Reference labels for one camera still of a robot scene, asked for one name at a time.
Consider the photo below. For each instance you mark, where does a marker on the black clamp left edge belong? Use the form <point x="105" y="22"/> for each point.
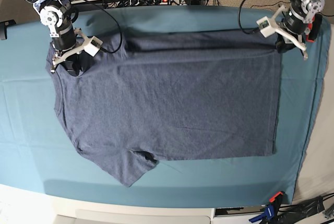
<point x="3" y="28"/>

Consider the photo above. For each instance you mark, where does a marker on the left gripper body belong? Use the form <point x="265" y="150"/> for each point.
<point x="291" y="26"/>

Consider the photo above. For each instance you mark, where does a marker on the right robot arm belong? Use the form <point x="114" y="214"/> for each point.
<point x="58" y="16"/>

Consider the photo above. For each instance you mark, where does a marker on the orange black clamp top right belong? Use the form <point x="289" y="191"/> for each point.
<point x="314" y="28"/>

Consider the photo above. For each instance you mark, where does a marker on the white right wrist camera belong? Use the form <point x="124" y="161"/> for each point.
<point x="92" y="45"/>

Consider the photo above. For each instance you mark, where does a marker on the teal table cloth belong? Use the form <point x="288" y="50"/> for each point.
<point x="37" y="155"/>

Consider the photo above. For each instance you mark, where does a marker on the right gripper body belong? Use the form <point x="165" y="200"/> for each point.
<point x="66" y="42"/>

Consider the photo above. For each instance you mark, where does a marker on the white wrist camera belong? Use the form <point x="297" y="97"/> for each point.
<point x="92" y="45"/>
<point x="265" y="26"/>

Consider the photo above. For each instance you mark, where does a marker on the orange blue clamp bottom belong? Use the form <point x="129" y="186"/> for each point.
<point x="271" y="210"/>

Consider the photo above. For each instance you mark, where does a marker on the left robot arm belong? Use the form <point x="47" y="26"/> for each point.
<point x="307" y="9"/>

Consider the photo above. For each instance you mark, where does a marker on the blue-grey T-shirt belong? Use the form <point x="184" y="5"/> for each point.
<point x="179" y="96"/>

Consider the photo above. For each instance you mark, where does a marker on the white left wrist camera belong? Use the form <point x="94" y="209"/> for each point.
<point x="265" y="26"/>

